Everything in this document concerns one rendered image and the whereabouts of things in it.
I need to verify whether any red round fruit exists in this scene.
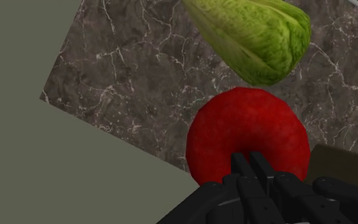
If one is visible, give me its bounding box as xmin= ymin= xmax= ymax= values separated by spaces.
xmin=185 ymin=87 xmax=312 ymax=187

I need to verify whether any dark olive block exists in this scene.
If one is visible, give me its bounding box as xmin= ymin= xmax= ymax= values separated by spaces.
xmin=304 ymin=143 xmax=358 ymax=193

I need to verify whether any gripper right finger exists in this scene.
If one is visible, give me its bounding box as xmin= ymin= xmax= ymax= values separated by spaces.
xmin=249 ymin=151 xmax=358 ymax=224

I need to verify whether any green lettuce head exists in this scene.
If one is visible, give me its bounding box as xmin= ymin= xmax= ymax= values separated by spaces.
xmin=180 ymin=0 xmax=312 ymax=87

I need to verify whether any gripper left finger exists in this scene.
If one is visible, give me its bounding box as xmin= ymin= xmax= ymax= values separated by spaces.
xmin=156 ymin=152 xmax=286 ymax=224

